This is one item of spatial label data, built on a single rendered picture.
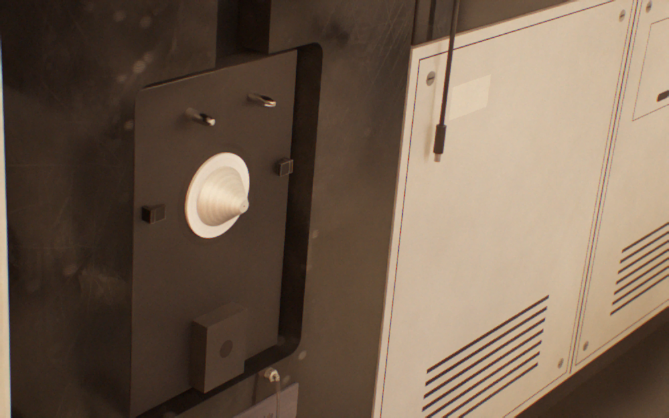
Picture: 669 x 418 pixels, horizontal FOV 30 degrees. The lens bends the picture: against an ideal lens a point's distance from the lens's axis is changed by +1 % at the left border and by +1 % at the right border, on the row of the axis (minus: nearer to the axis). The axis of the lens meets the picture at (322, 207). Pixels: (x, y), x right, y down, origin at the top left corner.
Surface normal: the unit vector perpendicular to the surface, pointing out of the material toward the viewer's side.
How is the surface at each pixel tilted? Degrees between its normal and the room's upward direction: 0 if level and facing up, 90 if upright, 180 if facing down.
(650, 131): 90
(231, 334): 90
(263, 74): 90
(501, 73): 90
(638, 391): 0
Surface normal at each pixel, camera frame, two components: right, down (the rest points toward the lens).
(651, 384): 0.07, -0.91
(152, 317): 0.77, 0.30
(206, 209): -0.02, 0.51
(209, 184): 0.15, -0.15
